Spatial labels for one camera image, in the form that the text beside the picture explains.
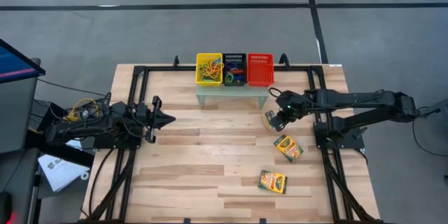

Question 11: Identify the yellow rubber band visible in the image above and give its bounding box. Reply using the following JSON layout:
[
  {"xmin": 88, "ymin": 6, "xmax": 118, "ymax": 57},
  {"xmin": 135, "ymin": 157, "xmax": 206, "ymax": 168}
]
[{"xmin": 199, "ymin": 59, "xmax": 216, "ymax": 74}]

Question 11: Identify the grey cabinet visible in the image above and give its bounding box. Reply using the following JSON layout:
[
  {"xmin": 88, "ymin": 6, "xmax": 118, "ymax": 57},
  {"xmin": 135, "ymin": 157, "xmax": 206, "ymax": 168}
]
[{"xmin": 0, "ymin": 76, "xmax": 40, "ymax": 155}]

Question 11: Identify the black floor cable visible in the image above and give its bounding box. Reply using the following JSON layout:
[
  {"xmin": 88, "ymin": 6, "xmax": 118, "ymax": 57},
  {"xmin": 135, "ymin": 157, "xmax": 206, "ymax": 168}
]
[{"xmin": 412, "ymin": 106, "xmax": 448, "ymax": 158}]

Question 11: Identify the red plastic basket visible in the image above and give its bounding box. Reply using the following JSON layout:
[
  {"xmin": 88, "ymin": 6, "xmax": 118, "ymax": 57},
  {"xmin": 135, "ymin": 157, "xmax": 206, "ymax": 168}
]
[{"xmin": 246, "ymin": 52, "xmax": 275, "ymax": 88}]

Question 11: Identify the pale green riser shelf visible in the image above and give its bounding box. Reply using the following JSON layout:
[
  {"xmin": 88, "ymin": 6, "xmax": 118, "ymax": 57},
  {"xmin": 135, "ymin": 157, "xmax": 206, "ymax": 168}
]
[{"xmin": 195, "ymin": 84, "xmax": 270, "ymax": 109}]

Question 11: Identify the grey floor object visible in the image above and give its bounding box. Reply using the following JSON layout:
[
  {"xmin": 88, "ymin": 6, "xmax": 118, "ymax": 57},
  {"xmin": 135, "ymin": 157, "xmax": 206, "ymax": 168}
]
[{"xmin": 418, "ymin": 97, "xmax": 448, "ymax": 119}]

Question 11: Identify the yellow green crayon box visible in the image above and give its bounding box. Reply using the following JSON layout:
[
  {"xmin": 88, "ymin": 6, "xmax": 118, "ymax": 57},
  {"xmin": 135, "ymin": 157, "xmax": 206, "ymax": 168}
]
[
  {"xmin": 258, "ymin": 169, "xmax": 288, "ymax": 195},
  {"xmin": 261, "ymin": 110, "xmax": 277, "ymax": 130},
  {"xmin": 273, "ymin": 134, "xmax": 305, "ymax": 163}
]

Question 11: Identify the black plastic basket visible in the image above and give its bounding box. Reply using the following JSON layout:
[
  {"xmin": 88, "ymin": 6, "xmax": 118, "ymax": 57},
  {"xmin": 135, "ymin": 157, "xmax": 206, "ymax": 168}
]
[{"xmin": 222, "ymin": 53, "xmax": 248, "ymax": 88}]

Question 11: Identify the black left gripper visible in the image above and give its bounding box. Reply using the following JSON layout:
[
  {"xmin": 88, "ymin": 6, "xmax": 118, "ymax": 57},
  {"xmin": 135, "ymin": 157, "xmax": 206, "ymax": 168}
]
[{"xmin": 134, "ymin": 96, "xmax": 176, "ymax": 144}]

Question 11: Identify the white paper sheet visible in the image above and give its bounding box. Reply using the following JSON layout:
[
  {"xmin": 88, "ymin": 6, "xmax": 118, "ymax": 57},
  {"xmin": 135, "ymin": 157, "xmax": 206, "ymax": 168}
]
[{"xmin": 37, "ymin": 139, "xmax": 91, "ymax": 193}]

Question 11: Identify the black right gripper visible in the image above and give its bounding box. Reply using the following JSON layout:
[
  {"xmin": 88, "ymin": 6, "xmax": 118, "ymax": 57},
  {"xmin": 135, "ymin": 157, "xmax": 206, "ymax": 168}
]
[{"xmin": 269, "ymin": 90, "xmax": 309, "ymax": 132}]

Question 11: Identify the black bar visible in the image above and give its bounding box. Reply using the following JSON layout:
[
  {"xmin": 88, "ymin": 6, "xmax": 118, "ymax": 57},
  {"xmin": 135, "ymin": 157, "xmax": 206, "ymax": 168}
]
[{"xmin": 26, "ymin": 131, "xmax": 95, "ymax": 168}]

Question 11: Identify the yellow plastic basket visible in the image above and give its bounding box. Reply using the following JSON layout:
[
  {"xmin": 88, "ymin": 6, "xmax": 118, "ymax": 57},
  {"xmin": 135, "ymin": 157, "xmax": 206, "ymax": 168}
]
[{"xmin": 195, "ymin": 52, "xmax": 224, "ymax": 88}]

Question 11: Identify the black equipment box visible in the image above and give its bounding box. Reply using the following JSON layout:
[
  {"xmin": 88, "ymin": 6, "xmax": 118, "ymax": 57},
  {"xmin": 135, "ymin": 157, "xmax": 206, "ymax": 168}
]
[{"xmin": 34, "ymin": 100, "xmax": 67, "ymax": 132}]

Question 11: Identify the orange rubber band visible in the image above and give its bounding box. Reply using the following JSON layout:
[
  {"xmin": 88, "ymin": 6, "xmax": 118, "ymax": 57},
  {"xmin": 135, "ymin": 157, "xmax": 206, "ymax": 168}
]
[{"xmin": 199, "ymin": 61, "xmax": 222, "ymax": 81}]

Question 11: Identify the yellow floor cable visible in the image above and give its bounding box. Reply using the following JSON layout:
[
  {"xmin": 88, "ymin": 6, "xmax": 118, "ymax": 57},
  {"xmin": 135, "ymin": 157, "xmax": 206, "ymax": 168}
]
[{"xmin": 64, "ymin": 97, "xmax": 102, "ymax": 123}]

